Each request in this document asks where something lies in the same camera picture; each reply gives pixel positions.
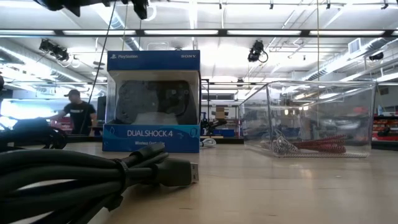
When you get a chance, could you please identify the black overhead hanging camera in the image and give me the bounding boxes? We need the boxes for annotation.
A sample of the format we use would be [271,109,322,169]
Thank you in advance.
[248,39,269,63]

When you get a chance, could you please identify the black horizontal frame beam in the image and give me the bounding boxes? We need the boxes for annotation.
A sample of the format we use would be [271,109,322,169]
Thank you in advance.
[0,29,398,38]

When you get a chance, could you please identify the brown cardboard box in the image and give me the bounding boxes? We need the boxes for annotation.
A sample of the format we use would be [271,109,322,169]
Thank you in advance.
[215,107,229,120]

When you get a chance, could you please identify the white USB-C cable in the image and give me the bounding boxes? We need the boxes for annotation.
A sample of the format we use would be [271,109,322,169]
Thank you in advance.
[200,138,217,149]

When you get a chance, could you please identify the blue background bin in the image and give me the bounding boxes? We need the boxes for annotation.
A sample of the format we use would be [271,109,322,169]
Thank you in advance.
[213,129,235,138]

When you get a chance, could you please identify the black-white braided USB-C cable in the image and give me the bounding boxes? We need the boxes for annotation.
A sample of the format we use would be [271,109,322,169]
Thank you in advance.
[271,129,300,156]

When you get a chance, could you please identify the red storage shelf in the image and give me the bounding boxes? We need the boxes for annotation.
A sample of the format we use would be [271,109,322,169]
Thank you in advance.
[372,114,398,142]

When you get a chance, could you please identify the black game controller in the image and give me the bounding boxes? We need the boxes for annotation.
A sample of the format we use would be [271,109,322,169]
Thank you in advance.
[115,80,198,125]

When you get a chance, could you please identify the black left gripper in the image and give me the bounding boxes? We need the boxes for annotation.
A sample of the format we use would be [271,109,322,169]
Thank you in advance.
[34,0,149,20]

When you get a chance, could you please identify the person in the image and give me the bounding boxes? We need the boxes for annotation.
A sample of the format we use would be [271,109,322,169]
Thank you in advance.
[46,89,98,136]

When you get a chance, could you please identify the black ceiling-mounted camera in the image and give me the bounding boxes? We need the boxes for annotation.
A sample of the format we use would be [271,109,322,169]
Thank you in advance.
[39,39,70,62]

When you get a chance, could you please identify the black hanging cable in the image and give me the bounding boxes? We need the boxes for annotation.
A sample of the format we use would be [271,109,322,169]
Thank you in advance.
[81,0,118,133]

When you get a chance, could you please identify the thick black bundled USB cable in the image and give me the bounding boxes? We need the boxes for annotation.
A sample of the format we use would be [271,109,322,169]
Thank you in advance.
[0,142,200,224]

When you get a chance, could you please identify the clear acrylic bin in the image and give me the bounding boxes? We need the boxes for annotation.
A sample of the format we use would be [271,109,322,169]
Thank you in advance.
[238,80,377,159]

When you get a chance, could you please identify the dark monitor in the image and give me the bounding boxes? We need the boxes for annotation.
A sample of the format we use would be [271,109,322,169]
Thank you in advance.
[96,95,107,122]

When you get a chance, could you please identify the red braided USB-C cable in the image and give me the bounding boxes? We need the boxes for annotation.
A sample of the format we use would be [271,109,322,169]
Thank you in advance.
[291,134,348,154]

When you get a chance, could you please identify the blue DualShock 4 retail box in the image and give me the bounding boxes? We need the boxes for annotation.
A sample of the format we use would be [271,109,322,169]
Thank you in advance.
[102,50,201,154]

